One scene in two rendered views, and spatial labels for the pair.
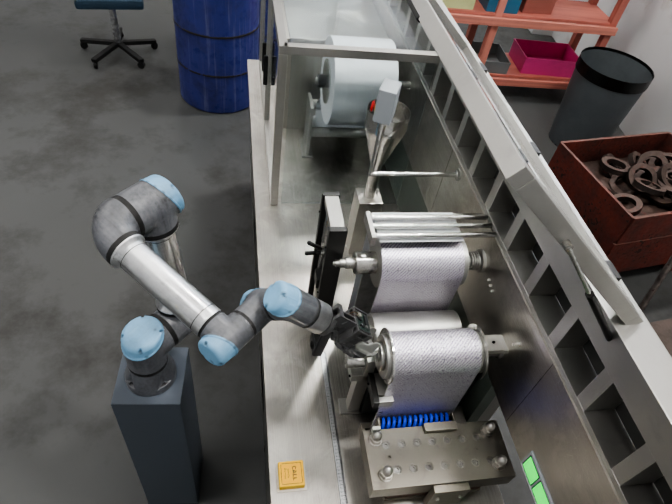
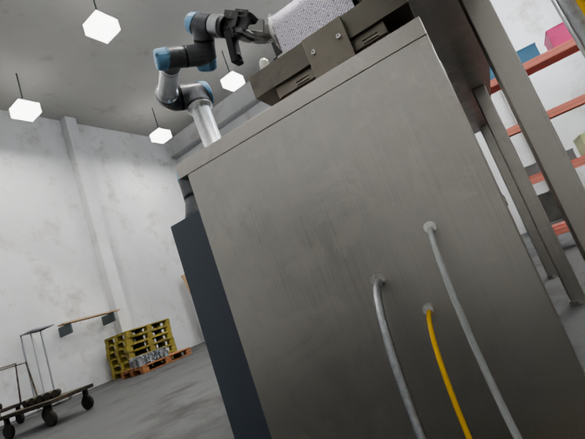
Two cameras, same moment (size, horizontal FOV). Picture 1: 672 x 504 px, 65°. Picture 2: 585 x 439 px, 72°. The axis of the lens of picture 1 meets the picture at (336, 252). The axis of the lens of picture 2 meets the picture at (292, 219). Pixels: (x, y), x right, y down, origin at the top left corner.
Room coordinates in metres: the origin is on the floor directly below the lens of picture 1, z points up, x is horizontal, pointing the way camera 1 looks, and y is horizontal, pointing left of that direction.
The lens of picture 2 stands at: (-0.20, -0.81, 0.49)
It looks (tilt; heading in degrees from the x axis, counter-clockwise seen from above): 10 degrees up; 41
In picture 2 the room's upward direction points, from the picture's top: 20 degrees counter-clockwise
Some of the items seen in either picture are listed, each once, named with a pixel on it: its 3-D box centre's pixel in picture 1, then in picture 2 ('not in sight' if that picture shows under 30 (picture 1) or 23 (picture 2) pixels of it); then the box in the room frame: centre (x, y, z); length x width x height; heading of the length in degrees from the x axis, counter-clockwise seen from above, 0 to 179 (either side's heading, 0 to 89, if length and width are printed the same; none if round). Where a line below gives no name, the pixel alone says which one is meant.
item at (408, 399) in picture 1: (422, 399); (322, 43); (0.75, -0.31, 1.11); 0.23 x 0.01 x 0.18; 106
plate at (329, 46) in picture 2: (446, 495); (329, 50); (0.56, -0.42, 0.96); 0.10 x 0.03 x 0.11; 106
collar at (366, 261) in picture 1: (364, 262); not in sight; (1.00, -0.08, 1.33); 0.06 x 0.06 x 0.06; 16
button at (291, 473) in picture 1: (291, 474); not in sight; (0.55, 0.00, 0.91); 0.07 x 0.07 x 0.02; 16
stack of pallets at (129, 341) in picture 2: not in sight; (141, 347); (4.15, 8.89, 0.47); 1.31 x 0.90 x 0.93; 12
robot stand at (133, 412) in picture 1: (166, 435); (238, 323); (0.77, 0.49, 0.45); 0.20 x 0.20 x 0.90; 12
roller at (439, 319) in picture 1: (412, 332); not in sight; (0.92, -0.26, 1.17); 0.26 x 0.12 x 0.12; 106
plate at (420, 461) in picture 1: (435, 457); (332, 56); (0.64, -0.38, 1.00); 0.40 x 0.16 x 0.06; 106
